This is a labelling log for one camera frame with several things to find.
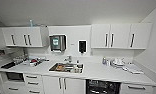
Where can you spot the plate with orange food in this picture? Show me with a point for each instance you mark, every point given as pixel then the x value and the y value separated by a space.
pixel 60 67

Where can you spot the white cup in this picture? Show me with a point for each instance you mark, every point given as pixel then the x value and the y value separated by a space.
pixel 75 68

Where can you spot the steel paper towel dispenser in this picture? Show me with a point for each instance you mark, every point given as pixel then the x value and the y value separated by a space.
pixel 62 43

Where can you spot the small wall label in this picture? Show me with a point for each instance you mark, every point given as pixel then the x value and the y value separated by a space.
pixel 72 44

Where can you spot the white two-door base cabinet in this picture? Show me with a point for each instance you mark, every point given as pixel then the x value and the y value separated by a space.
pixel 50 86

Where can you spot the white cloth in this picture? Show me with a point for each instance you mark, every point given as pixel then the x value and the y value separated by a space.
pixel 133 69

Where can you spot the coffee machine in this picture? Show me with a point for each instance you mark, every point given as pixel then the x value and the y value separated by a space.
pixel 19 60

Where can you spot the built-in black microwave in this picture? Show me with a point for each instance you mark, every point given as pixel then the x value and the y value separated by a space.
pixel 14 76

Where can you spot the stainless steel sink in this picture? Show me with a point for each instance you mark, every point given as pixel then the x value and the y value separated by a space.
pixel 51 70

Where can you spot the black flat tray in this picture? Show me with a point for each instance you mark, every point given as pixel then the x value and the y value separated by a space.
pixel 8 65

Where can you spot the dish soap bottle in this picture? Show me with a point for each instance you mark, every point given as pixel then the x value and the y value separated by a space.
pixel 104 61

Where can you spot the chrome faucet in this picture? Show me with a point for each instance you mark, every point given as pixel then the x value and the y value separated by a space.
pixel 68 59

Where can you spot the small clear bottle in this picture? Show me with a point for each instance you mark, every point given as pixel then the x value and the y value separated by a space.
pixel 31 23

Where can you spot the black soap dispenser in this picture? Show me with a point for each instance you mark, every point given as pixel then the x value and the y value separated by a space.
pixel 82 46

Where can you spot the white drawer unit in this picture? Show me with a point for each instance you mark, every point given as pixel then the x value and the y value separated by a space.
pixel 40 86
pixel 140 91

